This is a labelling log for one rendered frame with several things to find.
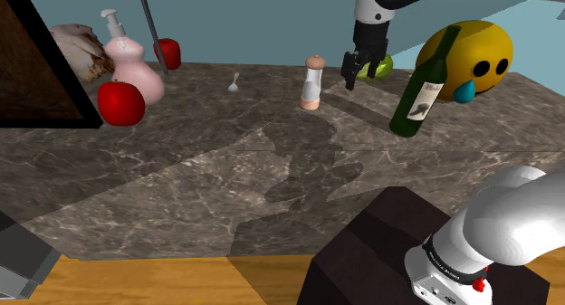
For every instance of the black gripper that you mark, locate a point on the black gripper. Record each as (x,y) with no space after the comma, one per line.
(370,36)

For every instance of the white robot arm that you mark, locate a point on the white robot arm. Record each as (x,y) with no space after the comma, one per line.
(507,216)

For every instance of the green apple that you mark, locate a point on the green apple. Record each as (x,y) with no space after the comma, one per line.
(385,68)

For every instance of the clear and tan pepper mill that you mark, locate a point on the clear and tan pepper mill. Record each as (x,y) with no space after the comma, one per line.
(312,85)

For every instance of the dark green wine bottle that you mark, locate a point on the dark green wine bottle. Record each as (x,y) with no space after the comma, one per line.
(419,103)

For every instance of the yellow crying face ball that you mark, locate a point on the yellow crying face ball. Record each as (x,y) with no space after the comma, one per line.
(479,43)

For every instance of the small white spoon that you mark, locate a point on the small white spoon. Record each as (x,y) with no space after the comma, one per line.
(233,87)

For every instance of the dark brown robot stand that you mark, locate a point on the dark brown robot stand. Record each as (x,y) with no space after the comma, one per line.
(362,251)

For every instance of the small red apple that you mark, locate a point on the small red apple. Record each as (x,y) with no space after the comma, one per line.
(171,53)

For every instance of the grey rod with disc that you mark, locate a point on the grey rod with disc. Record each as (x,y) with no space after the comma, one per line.
(152,26)

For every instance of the pink soap dispenser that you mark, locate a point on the pink soap dispenser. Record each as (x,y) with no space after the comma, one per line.
(132,70)

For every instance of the large red apple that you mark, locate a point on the large red apple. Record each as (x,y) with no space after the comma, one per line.
(120,103)

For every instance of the white and brown lump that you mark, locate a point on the white and brown lump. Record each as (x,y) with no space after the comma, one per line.
(79,48)

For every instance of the black framed brown panel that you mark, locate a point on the black framed brown panel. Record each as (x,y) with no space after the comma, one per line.
(26,74)

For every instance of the grey box appliance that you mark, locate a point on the grey box appliance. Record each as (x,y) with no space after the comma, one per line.
(22,255)

